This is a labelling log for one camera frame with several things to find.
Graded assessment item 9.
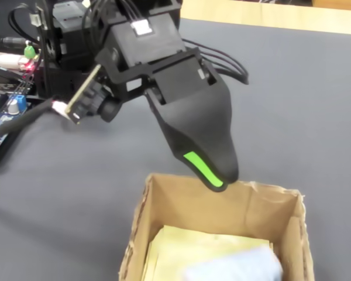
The yellow padded envelope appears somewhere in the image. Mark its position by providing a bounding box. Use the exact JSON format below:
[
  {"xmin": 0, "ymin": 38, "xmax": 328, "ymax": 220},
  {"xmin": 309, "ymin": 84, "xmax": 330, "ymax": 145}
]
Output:
[{"xmin": 144, "ymin": 224, "xmax": 274, "ymax": 281}]

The black power plug cable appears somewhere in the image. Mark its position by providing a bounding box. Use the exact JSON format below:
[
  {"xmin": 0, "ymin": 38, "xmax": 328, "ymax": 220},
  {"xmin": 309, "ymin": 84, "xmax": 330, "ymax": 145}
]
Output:
[{"xmin": 0, "ymin": 36, "xmax": 29, "ymax": 47}]

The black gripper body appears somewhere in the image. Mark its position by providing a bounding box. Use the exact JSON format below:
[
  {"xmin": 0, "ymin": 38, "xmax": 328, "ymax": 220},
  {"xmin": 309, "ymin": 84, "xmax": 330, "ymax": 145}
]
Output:
[{"xmin": 95, "ymin": 46, "xmax": 223, "ymax": 106}]

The blue circuit board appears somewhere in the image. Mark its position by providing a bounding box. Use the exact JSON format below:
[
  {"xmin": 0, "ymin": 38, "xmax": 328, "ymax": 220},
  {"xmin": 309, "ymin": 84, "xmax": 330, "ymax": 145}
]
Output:
[{"xmin": 0, "ymin": 64, "xmax": 47, "ymax": 168}]

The black servo cable loop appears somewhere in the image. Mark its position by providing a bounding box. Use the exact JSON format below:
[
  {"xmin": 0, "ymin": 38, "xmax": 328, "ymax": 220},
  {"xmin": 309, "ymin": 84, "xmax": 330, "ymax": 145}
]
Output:
[{"xmin": 184, "ymin": 37, "xmax": 251, "ymax": 85}]

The light blue cloth-wrapped block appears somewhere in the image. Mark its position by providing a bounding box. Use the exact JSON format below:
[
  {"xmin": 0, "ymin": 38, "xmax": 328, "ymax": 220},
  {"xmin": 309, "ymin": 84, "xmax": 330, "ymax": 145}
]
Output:
[{"xmin": 184, "ymin": 245, "xmax": 284, "ymax": 281}]

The driver board with green terminal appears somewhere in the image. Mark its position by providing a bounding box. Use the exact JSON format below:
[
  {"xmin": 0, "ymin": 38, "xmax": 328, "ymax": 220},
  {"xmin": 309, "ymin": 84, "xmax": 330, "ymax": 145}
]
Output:
[{"xmin": 0, "ymin": 40, "xmax": 43, "ymax": 73}]

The open brown cardboard box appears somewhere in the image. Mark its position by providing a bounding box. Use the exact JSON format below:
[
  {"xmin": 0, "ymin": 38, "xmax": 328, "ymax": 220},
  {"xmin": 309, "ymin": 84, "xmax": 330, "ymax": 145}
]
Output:
[{"xmin": 118, "ymin": 172, "xmax": 315, "ymax": 281}]

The black braided camera cable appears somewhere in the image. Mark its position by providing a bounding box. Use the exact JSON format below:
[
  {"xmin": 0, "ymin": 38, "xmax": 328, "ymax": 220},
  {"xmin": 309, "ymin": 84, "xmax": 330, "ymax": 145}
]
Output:
[{"xmin": 0, "ymin": 98, "xmax": 67, "ymax": 138}]

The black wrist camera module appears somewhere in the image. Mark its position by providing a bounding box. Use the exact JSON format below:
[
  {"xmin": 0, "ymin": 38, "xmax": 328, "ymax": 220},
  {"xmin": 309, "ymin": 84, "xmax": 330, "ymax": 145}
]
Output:
[{"xmin": 66, "ymin": 64, "xmax": 123, "ymax": 125}]

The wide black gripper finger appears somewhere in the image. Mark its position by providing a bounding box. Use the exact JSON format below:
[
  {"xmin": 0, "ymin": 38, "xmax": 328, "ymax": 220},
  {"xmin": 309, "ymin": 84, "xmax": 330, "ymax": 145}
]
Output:
[{"xmin": 152, "ymin": 81, "xmax": 241, "ymax": 184}]

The green-padded black gripper finger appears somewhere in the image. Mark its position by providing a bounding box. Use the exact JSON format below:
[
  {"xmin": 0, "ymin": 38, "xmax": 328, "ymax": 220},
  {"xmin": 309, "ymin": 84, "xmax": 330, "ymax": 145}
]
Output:
[{"xmin": 145, "ymin": 87, "xmax": 229, "ymax": 193}]

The grey table mat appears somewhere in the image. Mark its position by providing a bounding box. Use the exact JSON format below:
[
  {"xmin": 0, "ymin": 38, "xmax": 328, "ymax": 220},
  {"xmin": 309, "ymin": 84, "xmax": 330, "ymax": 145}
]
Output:
[{"xmin": 0, "ymin": 16, "xmax": 351, "ymax": 281}]

